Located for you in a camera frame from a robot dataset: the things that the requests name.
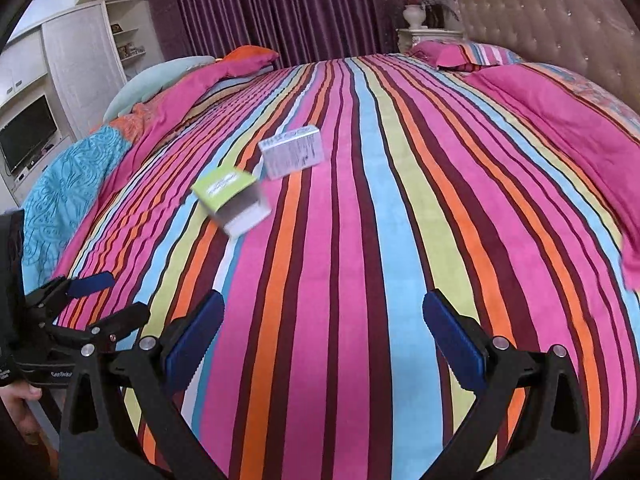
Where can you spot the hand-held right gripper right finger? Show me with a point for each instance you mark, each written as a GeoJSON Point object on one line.
{"type": "Point", "coordinates": [450, 340]}

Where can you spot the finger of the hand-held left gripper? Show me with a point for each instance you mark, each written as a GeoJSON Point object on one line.
{"type": "Point", "coordinates": [90, 282]}
{"type": "Point", "coordinates": [120, 319]}

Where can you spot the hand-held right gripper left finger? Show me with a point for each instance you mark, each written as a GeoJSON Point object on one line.
{"type": "Point", "coordinates": [195, 340]}

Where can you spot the person's left hand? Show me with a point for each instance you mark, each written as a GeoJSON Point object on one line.
{"type": "Point", "coordinates": [17, 410]}

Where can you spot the teal and pink quilt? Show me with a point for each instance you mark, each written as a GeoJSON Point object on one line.
{"type": "Point", "coordinates": [70, 185]}

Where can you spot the striped multicolour blanket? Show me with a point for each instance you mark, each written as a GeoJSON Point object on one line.
{"type": "Point", "coordinates": [375, 210]}

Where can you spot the black television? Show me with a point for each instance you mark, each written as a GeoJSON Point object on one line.
{"type": "Point", "coordinates": [27, 132]}

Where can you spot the lime green open carton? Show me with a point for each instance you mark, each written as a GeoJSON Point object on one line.
{"type": "Point", "coordinates": [225, 185]}

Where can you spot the light green pillow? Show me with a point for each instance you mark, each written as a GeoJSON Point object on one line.
{"type": "Point", "coordinates": [150, 82]}

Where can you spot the silver grey medicine box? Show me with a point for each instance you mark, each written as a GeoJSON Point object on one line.
{"type": "Point", "coordinates": [292, 152]}

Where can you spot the orange pillow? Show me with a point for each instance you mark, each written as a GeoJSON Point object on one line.
{"type": "Point", "coordinates": [250, 55]}

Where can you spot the pink striped pillow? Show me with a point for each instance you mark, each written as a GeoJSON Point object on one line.
{"type": "Point", "coordinates": [465, 52]}

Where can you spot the white nightstand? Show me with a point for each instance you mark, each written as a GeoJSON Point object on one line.
{"type": "Point", "coordinates": [420, 38]}

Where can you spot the purple curtain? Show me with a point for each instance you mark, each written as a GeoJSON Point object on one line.
{"type": "Point", "coordinates": [275, 5]}

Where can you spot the beige tufted headboard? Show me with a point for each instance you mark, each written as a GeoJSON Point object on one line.
{"type": "Point", "coordinates": [540, 10]}

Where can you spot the white wall cabinet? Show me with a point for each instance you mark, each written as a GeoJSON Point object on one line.
{"type": "Point", "coordinates": [80, 60]}

